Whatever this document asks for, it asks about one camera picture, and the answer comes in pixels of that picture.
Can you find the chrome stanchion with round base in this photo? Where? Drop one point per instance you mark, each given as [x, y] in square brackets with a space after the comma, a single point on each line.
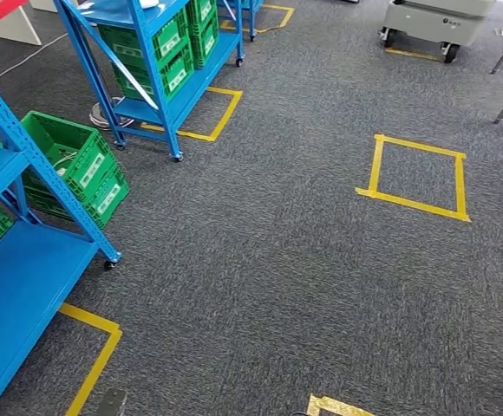
[103, 117]

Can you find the yellow floor tape outline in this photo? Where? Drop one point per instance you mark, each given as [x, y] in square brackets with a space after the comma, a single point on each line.
[287, 17]
[103, 356]
[226, 115]
[334, 405]

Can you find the large blue metal shelf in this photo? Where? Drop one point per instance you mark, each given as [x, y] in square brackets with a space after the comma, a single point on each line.
[17, 298]

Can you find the white desk panel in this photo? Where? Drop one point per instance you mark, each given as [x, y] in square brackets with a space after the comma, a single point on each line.
[13, 29]

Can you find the yellow floor tape square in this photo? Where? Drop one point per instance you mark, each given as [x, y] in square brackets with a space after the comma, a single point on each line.
[411, 205]

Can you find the small white plastic piece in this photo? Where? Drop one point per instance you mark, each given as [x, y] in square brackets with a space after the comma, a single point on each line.
[149, 4]

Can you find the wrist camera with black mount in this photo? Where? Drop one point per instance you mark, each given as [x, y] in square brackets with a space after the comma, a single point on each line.
[112, 403]

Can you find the white wheeled mobile robot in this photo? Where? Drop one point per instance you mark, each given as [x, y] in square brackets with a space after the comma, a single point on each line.
[429, 23]

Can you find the blue metal rack with crates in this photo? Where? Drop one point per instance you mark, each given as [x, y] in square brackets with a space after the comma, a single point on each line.
[199, 86]

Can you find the yellow floor tape strip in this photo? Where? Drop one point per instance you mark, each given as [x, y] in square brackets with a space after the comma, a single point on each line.
[411, 54]

